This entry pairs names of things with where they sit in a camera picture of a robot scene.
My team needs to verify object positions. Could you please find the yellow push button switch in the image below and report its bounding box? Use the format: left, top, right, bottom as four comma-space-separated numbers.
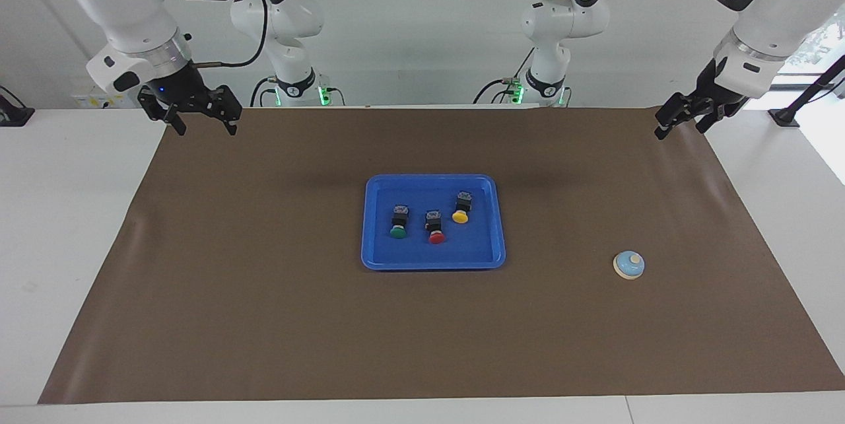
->
452, 191, 474, 225

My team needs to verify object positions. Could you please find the blue plastic tray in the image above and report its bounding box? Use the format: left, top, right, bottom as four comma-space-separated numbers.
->
360, 174, 507, 271

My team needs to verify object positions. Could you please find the black camera stand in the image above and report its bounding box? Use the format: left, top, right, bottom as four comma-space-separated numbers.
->
0, 85, 35, 127
768, 54, 845, 127

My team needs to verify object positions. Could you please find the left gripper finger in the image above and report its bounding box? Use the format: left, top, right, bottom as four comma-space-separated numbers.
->
655, 92, 697, 141
694, 97, 750, 135

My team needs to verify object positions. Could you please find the light blue service bell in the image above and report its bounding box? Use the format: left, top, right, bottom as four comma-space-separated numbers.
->
613, 250, 646, 280

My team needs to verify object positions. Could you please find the brown table mat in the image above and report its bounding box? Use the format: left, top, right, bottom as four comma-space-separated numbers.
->
38, 107, 845, 405

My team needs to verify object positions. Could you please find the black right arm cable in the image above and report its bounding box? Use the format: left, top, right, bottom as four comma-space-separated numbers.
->
188, 0, 269, 69

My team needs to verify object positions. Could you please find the black base cable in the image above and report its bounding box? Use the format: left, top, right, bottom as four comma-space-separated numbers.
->
473, 48, 535, 106
250, 76, 281, 108

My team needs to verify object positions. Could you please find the bright window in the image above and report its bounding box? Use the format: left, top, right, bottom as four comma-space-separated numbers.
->
786, 5, 845, 91

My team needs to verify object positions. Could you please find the white wall power strip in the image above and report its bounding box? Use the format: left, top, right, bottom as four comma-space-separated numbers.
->
71, 92, 136, 110

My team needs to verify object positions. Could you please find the red push button switch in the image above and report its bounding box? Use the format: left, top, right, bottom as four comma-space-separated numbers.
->
425, 210, 446, 245

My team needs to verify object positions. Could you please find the green push button switch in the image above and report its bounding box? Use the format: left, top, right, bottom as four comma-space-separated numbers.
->
389, 205, 410, 240

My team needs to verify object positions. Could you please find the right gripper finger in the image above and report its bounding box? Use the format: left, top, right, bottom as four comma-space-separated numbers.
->
199, 85, 243, 137
137, 87, 188, 137

